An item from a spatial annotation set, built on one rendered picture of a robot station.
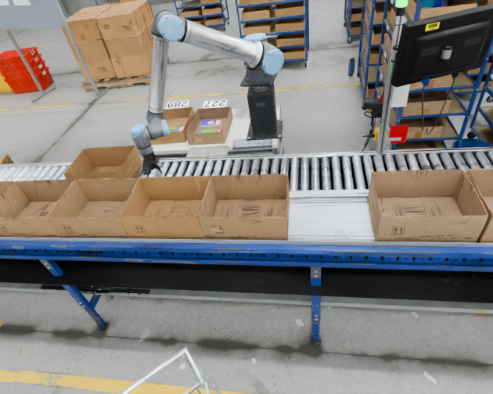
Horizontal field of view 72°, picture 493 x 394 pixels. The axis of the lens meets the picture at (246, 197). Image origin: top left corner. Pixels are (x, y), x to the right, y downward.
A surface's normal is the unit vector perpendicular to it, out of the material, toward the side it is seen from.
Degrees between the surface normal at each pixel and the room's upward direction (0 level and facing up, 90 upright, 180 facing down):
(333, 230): 0
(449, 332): 0
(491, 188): 89
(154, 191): 90
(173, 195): 89
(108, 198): 89
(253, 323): 0
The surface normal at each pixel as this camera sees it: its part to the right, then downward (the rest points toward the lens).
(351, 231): -0.14, -0.73
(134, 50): -0.07, 0.66
